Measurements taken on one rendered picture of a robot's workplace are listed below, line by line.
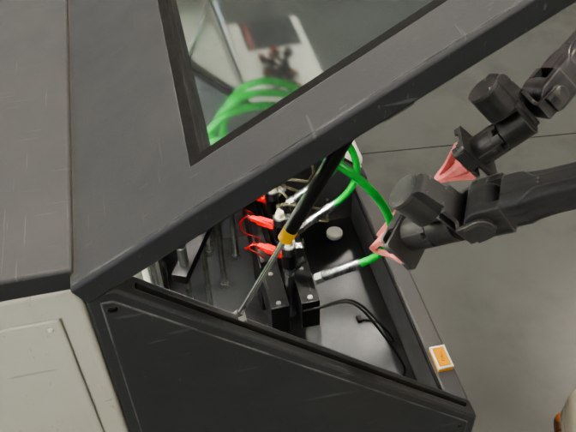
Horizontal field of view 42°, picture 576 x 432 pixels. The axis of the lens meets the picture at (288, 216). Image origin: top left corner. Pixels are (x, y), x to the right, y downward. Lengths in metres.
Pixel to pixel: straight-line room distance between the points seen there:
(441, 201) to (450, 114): 2.55
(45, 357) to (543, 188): 0.68
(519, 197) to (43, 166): 0.63
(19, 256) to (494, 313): 2.11
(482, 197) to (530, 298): 1.80
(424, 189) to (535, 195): 0.15
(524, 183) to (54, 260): 0.62
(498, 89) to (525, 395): 1.49
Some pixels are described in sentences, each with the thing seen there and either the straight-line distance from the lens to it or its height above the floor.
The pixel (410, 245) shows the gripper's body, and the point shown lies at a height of 1.27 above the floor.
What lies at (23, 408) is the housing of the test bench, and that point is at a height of 1.25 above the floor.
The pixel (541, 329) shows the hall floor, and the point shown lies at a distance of 2.78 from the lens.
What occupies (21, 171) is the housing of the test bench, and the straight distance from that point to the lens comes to 1.03.
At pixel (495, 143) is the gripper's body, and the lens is 1.34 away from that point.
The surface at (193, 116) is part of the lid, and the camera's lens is 0.92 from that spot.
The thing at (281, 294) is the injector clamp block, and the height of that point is 0.98.
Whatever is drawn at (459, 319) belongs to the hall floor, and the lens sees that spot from 2.74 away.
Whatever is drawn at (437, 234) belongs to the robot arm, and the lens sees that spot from 1.13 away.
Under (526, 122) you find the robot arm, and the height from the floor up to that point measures 1.35.
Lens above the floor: 2.13
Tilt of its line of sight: 44 degrees down
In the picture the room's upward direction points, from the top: 2 degrees counter-clockwise
